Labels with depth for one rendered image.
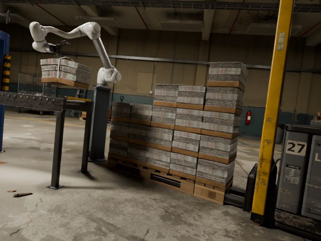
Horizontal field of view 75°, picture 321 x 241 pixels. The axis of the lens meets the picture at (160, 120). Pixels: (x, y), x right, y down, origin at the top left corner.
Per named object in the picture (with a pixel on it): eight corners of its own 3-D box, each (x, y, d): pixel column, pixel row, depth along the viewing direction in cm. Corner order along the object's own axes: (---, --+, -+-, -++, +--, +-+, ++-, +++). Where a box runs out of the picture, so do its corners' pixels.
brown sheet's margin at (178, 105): (190, 109, 245) (190, 105, 245) (214, 111, 231) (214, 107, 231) (176, 107, 213) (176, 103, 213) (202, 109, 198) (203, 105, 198)
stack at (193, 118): (125, 162, 293) (132, 103, 289) (205, 185, 235) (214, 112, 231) (105, 167, 260) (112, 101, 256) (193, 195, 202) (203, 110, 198)
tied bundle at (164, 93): (169, 107, 261) (171, 89, 260) (190, 110, 246) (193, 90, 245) (152, 105, 229) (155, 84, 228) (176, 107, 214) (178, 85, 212)
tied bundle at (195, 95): (189, 109, 246) (192, 90, 245) (214, 112, 231) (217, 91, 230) (175, 107, 213) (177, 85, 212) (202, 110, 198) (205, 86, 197)
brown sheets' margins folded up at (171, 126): (126, 152, 292) (130, 116, 290) (207, 172, 235) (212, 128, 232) (107, 156, 259) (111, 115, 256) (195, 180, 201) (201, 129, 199)
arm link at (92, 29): (114, 79, 290) (125, 79, 277) (106, 85, 280) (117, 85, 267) (89, 21, 249) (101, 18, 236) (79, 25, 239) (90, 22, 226)
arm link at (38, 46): (46, 54, 216) (41, 42, 207) (33, 52, 219) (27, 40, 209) (52, 50, 224) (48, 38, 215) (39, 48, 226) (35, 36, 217)
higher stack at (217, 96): (205, 185, 236) (219, 70, 229) (232, 192, 221) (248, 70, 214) (192, 195, 202) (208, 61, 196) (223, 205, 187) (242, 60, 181)
